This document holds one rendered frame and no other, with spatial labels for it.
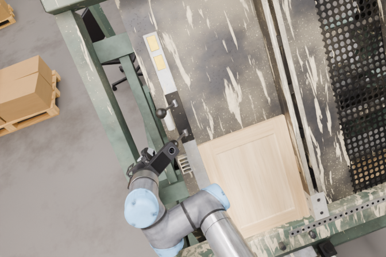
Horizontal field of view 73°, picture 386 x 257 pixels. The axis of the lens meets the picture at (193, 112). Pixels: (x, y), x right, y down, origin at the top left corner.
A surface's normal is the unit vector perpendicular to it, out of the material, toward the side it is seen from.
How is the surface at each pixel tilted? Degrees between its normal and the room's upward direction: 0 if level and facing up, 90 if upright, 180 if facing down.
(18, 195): 0
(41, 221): 0
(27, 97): 90
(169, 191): 54
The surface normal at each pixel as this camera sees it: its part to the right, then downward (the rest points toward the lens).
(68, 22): 0.11, 0.22
